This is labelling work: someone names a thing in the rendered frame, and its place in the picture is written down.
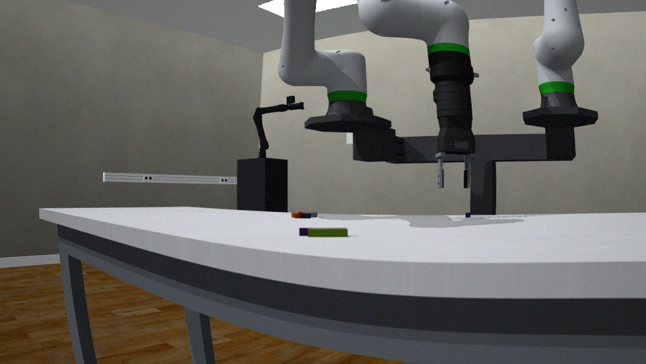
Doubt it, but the lime green rod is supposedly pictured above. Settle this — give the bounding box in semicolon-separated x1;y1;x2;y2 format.
308;229;348;237

